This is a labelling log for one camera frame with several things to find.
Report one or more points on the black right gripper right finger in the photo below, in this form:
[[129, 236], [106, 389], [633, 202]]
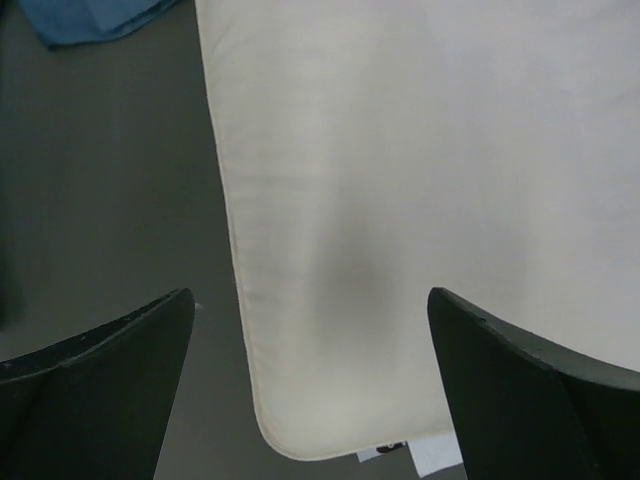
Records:
[[524, 407]]

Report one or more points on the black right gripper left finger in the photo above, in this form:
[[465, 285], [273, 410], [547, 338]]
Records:
[[97, 405]]

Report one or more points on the cream white pillow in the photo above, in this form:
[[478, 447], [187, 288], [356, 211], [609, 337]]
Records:
[[370, 151]]

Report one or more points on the blue cartoon print pillowcase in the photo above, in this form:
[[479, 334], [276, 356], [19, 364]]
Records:
[[76, 22]]

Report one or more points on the white pillow care label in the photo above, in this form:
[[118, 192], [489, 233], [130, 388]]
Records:
[[429, 455]]

